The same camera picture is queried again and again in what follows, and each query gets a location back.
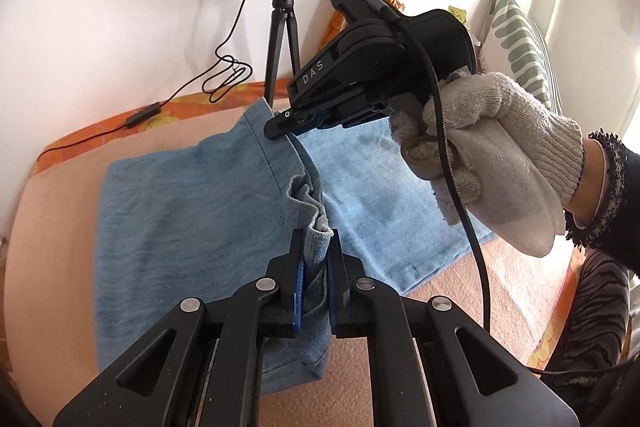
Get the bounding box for green striped white pillow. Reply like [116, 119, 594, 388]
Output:
[477, 0, 563, 112]

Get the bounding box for black ring light cable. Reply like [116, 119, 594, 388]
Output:
[37, 0, 266, 164]

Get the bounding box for light blue denim pants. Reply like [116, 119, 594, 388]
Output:
[95, 99, 496, 398]

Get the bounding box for person's striped clothing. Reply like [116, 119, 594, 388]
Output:
[542, 247, 640, 427]

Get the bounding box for person's right hand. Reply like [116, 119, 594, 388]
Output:
[390, 69, 585, 258]

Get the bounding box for orange floral tablecloth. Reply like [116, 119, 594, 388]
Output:
[32, 79, 558, 370]

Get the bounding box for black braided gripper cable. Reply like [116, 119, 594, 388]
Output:
[357, 0, 556, 378]

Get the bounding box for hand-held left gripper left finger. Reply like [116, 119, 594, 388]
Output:
[52, 228, 307, 427]

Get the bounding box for small black tripod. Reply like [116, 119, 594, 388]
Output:
[262, 0, 303, 108]

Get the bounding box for person's right forearm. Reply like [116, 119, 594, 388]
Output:
[562, 131, 640, 250]

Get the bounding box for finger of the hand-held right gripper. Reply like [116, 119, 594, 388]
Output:
[263, 99, 391, 142]

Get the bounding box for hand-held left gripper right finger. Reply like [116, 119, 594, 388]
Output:
[326, 228, 581, 427]

